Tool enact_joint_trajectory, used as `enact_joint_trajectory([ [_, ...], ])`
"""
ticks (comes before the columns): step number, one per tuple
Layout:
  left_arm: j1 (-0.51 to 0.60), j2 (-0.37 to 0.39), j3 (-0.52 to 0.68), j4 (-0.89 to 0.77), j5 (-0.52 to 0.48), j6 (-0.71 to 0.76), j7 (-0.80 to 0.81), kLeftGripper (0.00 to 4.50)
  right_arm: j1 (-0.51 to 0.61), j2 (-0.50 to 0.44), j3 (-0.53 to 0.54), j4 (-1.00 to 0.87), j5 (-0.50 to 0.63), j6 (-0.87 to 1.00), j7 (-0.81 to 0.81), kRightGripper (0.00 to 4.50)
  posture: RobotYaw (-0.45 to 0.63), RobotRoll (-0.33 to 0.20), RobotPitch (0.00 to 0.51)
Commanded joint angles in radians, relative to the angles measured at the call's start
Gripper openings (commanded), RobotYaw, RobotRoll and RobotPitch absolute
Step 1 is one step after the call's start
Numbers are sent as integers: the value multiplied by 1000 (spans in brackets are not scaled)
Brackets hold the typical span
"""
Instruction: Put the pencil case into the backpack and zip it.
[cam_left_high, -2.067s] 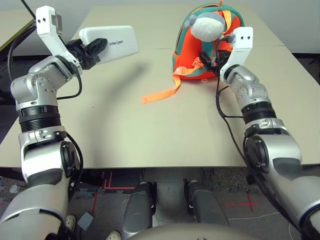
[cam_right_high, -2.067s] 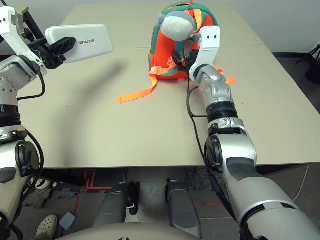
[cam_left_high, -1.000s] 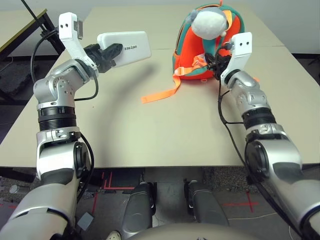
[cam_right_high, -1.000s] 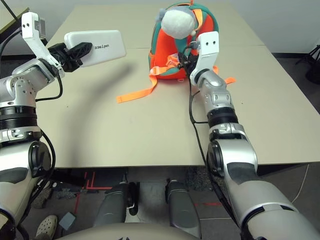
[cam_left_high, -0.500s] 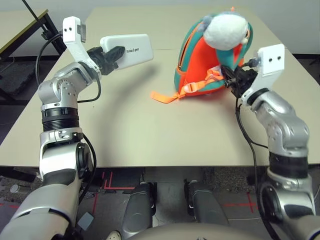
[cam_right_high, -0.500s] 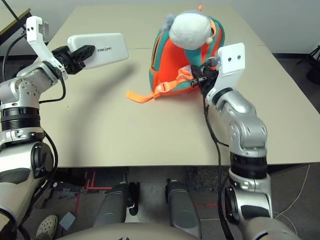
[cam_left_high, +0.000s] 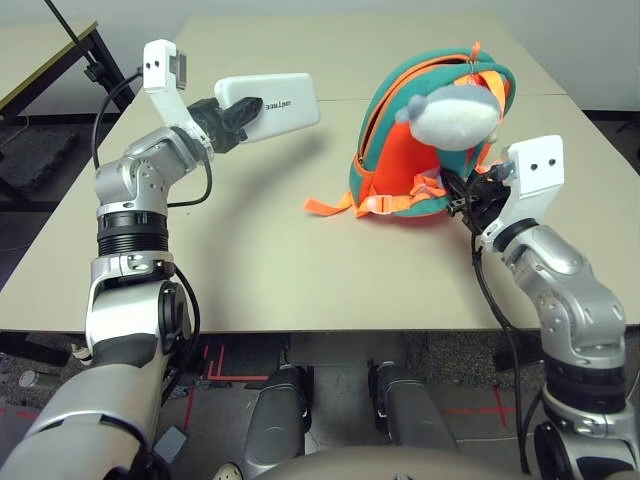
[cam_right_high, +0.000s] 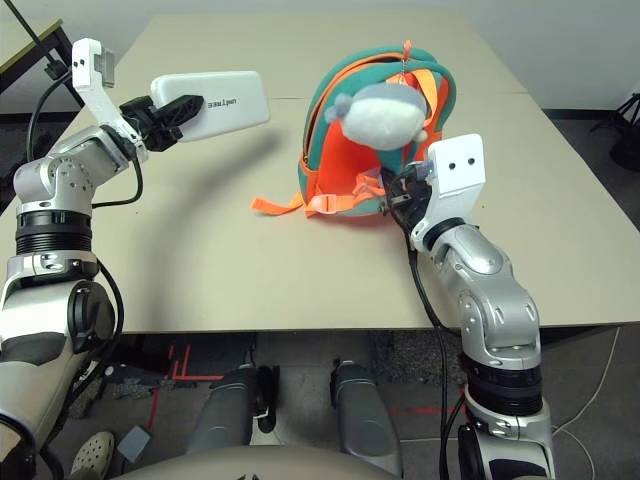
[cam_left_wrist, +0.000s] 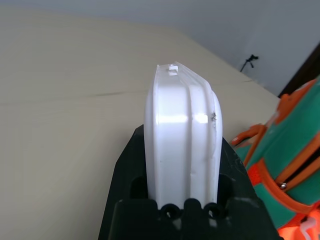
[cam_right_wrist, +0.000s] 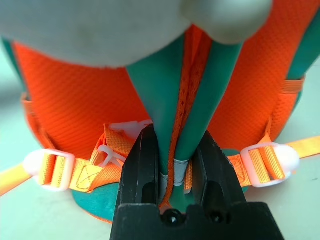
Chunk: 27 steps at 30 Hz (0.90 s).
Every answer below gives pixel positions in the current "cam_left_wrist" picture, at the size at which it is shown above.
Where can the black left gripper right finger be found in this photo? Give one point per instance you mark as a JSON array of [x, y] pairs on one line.
[[232, 175]]

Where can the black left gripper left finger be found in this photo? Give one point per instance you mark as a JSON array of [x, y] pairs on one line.
[[130, 170]]

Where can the white plastic pencil case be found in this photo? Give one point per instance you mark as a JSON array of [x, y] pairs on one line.
[[175, 140]]

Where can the orange and teal backpack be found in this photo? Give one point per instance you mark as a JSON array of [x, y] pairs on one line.
[[287, 160]]

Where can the black tripod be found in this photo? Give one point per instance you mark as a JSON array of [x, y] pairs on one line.
[[250, 62]]

